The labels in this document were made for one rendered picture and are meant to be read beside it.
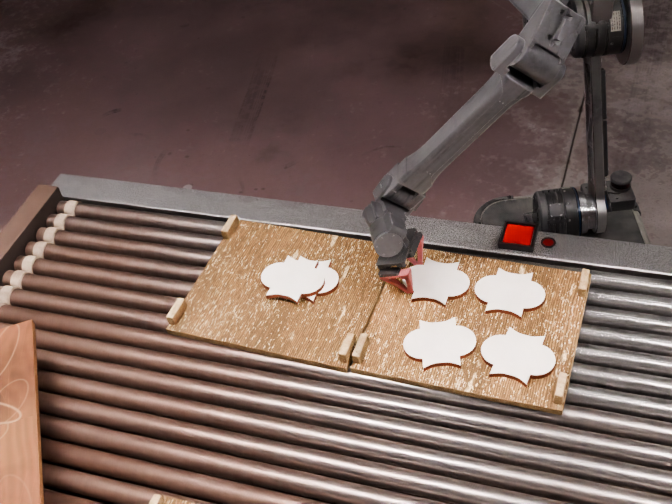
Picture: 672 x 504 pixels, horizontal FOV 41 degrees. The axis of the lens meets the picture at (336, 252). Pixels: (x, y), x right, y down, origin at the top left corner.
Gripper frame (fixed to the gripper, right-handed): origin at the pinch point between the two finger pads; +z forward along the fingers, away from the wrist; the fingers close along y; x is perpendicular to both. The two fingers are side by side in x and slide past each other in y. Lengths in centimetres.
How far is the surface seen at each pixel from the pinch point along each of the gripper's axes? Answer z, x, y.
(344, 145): 64, -107, -151
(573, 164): 95, -18, -154
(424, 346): 2.1, 6.9, 17.7
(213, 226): -14, -50, -9
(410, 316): 1.6, 1.6, 9.9
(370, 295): -1.6, -7.7, 6.1
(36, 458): -26, -44, 64
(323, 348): -3.4, -12.4, 21.8
